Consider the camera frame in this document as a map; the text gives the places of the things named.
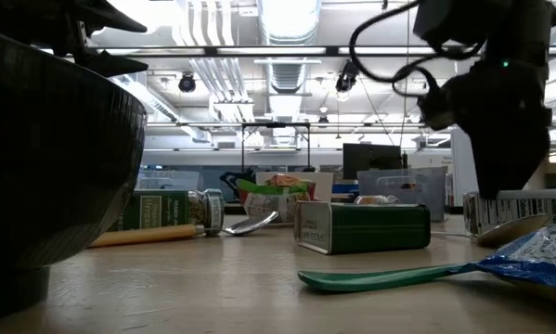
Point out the green orange snack packet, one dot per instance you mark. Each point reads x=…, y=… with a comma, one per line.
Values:
x=268, y=204

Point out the black overhead frame bar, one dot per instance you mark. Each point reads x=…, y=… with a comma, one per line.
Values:
x=333, y=51

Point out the black blue equipment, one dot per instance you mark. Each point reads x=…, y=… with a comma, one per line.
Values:
x=233, y=181

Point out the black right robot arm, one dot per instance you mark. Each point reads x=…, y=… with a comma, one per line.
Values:
x=523, y=28

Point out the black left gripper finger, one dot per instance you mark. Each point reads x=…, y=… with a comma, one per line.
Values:
x=106, y=62
x=106, y=16

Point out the green label spice jar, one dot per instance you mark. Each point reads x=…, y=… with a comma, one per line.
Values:
x=166, y=209

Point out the black monitor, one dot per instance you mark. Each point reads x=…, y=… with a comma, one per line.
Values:
x=370, y=160

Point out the blue white snack packet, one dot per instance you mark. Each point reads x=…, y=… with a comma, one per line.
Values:
x=528, y=269

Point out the grey translucent plastic bin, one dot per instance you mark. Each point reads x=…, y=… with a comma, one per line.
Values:
x=421, y=195

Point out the clear plastic container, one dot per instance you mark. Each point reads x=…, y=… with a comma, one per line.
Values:
x=166, y=180

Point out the white cabinet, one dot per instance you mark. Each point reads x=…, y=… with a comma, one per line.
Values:
x=463, y=167

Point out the white plastic bin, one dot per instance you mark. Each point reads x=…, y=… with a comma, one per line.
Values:
x=324, y=185

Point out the red bowl black outside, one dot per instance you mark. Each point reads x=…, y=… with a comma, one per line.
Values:
x=50, y=162

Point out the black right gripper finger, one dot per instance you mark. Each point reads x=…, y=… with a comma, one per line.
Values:
x=505, y=167

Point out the small orange packet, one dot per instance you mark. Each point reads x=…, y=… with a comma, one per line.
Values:
x=375, y=200

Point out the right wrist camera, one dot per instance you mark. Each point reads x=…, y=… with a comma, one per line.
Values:
x=437, y=111

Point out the dark green tea tin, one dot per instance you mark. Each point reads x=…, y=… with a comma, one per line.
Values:
x=375, y=227

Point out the black ceiling spotlight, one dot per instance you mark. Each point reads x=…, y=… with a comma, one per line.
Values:
x=187, y=83
x=347, y=76

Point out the blue box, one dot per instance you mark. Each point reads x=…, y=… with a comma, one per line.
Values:
x=345, y=188

